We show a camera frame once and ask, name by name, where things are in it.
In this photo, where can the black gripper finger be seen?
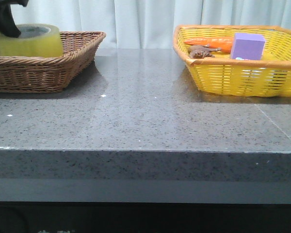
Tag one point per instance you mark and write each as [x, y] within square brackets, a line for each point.
[7, 24]

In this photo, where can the yellow-green tape roll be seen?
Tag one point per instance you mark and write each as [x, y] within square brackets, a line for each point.
[35, 40]

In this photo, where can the brown wicker basket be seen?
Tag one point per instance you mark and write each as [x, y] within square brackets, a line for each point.
[50, 75]

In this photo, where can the white curtain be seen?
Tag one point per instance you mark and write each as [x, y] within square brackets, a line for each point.
[149, 24]

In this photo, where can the brown toy animal figure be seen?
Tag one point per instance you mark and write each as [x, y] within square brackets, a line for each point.
[201, 51]

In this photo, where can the orange toy carrot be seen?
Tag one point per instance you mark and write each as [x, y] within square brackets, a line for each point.
[223, 42]

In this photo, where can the small colourful flat item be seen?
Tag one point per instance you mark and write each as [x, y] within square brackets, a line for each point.
[241, 59]

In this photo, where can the purple foam block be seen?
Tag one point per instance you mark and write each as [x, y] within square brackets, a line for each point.
[248, 46]

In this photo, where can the yellow woven plastic basket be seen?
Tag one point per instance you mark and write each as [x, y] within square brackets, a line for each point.
[269, 77]

